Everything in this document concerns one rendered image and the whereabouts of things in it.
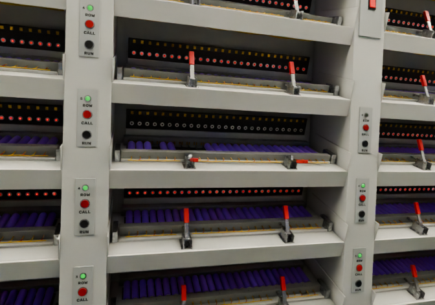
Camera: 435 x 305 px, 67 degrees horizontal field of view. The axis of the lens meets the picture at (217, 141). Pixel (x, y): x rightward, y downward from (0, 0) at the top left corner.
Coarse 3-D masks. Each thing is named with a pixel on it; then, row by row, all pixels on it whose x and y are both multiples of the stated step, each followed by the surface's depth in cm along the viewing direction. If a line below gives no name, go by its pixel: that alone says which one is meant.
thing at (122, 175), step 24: (120, 144) 88; (312, 144) 104; (120, 168) 73; (144, 168) 74; (168, 168) 76; (216, 168) 79; (240, 168) 81; (264, 168) 82; (312, 168) 86; (336, 168) 88
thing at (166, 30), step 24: (312, 0) 105; (408, 0) 115; (24, 24) 84; (48, 24) 85; (120, 24) 90; (144, 24) 92; (168, 24) 93; (120, 48) 90; (240, 48) 99; (264, 48) 101; (288, 48) 103; (312, 48) 106; (0, 96) 83; (120, 120) 91; (384, 120) 114; (408, 120) 117; (432, 144) 120; (120, 192) 91; (240, 264) 101
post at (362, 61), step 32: (320, 0) 102; (352, 0) 88; (384, 0) 89; (320, 64) 101; (352, 64) 87; (352, 96) 87; (320, 128) 100; (352, 128) 87; (352, 160) 88; (320, 192) 99; (352, 192) 88; (352, 224) 88; (352, 256) 89
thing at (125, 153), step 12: (132, 156) 77; (144, 156) 78; (156, 156) 79; (168, 156) 80; (180, 156) 80; (204, 156) 82; (216, 156) 83; (228, 156) 84; (240, 156) 84; (252, 156) 85; (264, 156) 86; (276, 156) 87; (300, 156) 89; (312, 156) 90; (324, 156) 91
